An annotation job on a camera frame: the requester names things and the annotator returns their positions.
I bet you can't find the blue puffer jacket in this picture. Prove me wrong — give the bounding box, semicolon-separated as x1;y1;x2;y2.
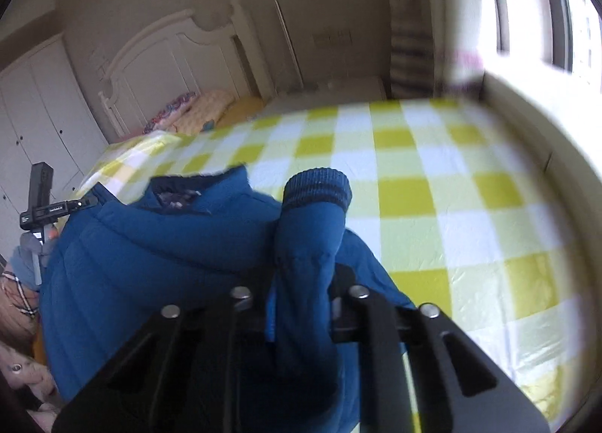
40;166;410;432

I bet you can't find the window with dark frame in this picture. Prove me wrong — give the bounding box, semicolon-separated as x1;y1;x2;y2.
495;0;601;92

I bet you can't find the yellow white checkered bedsheet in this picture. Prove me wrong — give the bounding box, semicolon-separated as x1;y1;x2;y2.
83;99;597;430

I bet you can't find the black camera on tripod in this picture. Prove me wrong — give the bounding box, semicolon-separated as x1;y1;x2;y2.
20;162;98;238

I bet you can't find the white wardrobe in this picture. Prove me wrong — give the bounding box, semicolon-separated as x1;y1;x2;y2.
0;34;107;258

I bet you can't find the beige curtain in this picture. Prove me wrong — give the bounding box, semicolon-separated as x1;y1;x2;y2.
389;0;496;99

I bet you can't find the colourful patterned pillow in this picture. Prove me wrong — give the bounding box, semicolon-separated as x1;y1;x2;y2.
143;89;236;135

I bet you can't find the white bed headboard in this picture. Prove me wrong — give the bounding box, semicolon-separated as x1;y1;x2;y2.
98;0;277;137

